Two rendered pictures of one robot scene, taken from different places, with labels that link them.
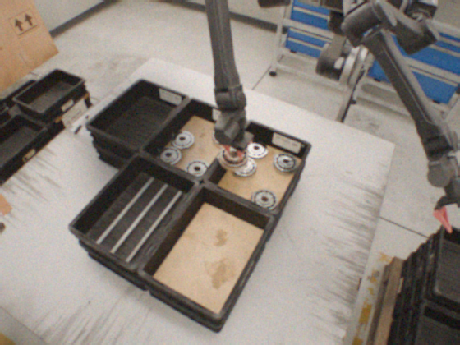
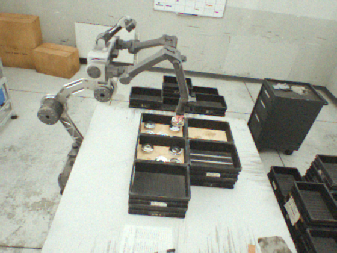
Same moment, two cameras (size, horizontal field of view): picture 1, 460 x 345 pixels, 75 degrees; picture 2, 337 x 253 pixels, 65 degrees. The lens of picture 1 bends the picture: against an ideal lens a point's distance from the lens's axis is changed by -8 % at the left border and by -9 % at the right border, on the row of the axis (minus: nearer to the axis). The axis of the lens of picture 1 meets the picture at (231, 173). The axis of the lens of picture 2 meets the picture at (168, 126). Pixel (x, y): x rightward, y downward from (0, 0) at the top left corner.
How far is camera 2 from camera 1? 228 cm
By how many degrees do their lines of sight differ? 77
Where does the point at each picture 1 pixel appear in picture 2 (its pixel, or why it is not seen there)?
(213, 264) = (208, 136)
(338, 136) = (102, 123)
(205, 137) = (149, 156)
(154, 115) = (146, 187)
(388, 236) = not seen: hidden behind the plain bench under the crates
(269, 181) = (161, 130)
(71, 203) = (219, 214)
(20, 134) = not seen: outside the picture
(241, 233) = (191, 132)
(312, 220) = not seen: hidden behind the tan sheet
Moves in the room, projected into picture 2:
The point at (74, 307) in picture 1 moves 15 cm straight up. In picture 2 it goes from (253, 182) to (259, 170)
